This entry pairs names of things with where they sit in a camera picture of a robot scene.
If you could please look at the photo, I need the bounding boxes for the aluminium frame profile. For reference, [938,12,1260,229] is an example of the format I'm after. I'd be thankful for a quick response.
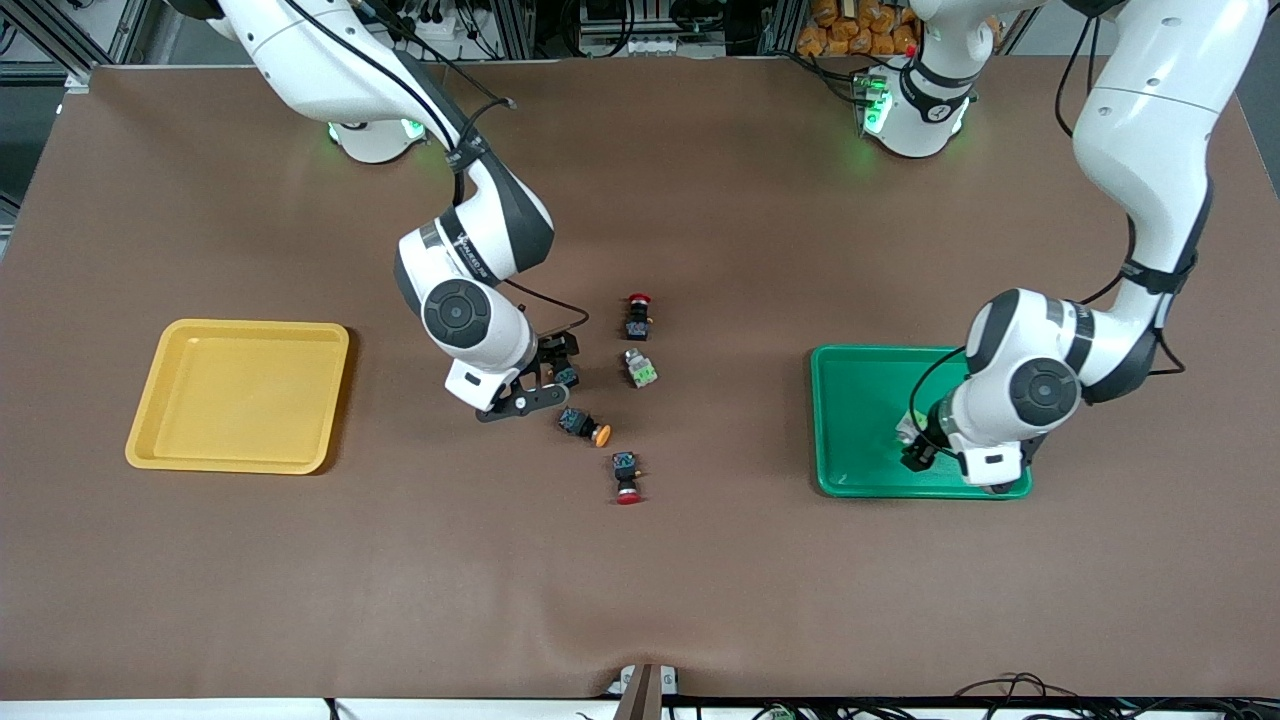
[0,0,111,96]

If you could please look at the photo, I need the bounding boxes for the aluminium frame post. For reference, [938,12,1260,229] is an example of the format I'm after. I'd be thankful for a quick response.
[765,0,807,56]
[495,0,538,59]

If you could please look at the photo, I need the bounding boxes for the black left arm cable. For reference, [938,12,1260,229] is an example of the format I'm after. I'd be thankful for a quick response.
[908,0,1188,451]

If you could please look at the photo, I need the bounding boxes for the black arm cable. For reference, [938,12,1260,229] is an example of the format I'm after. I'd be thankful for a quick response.
[285,0,591,346]
[908,0,1188,451]

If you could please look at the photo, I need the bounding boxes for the green plastic tray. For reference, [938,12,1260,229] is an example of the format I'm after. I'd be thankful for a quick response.
[810,345,1033,500]

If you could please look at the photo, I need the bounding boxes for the yellow plastic tray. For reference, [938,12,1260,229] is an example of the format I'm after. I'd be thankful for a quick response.
[125,319,351,475]

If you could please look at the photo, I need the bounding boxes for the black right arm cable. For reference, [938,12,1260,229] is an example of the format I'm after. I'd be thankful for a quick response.
[285,0,591,346]

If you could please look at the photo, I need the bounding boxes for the white power strip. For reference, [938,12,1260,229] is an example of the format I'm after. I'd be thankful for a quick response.
[580,33,693,58]

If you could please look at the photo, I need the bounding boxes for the orange packets pile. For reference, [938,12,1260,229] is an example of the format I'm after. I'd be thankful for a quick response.
[797,0,919,58]

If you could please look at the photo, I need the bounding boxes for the tangled black cables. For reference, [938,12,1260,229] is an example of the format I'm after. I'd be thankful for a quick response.
[955,672,1280,720]

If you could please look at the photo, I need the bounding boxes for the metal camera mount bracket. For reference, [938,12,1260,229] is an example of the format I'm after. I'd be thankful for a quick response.
[608,663,681,720]

